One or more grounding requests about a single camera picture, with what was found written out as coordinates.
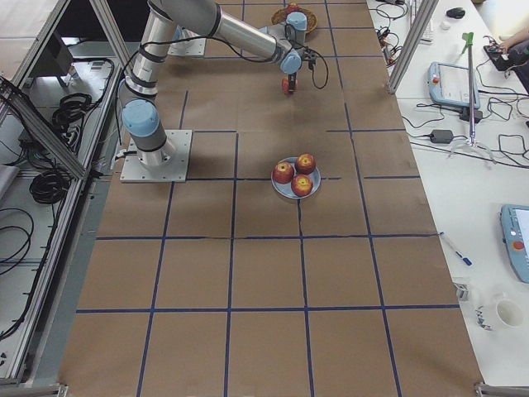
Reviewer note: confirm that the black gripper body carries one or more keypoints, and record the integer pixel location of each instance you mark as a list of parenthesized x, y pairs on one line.
[(292, 78)]

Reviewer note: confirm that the red yellow streaked apple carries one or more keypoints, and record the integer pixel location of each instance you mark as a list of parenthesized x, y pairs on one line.
[(282, 83)]

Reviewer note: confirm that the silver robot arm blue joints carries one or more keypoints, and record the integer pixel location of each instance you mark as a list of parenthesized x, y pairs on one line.
[(174, 28)]

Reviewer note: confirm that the round woven wicker basket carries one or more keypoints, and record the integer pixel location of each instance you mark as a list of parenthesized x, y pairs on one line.
[(295, 14)]

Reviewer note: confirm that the dark red apple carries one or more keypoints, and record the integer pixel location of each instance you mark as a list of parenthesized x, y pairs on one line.
[(292, 7)]

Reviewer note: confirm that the red apple on plate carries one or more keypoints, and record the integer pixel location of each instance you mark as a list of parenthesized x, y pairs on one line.
[(283, 173), (305, 164), (301, 185)]

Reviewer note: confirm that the light blue plate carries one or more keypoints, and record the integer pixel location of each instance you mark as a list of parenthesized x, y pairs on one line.
[(285, 189)]

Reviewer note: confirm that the white computer keyboard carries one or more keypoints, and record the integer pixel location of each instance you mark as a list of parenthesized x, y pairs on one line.
[(417, 13)]

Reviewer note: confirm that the blue teach pendant tablet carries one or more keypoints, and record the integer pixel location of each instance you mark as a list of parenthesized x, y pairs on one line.
[(448, 85)]

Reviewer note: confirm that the black power adapter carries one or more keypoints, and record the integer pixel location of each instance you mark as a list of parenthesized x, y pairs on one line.
[(441, 136)]

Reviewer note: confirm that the black computer mouse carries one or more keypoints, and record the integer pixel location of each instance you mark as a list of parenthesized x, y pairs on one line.
[(456, 12)]

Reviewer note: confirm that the long grabber stick green claw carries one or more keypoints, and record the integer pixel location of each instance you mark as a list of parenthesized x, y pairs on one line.
[(471, 141)]

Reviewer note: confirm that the blue white pen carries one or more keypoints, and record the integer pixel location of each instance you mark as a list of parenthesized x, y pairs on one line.
[(465, 259)]

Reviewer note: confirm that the white mug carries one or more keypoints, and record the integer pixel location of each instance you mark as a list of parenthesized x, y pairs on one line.
[(506, 312)]

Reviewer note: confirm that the aluminium frame post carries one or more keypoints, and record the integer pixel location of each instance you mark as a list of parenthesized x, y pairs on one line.
[(409, 47)]

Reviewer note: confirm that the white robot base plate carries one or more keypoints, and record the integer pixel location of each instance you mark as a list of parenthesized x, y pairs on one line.
[(167, 164)]

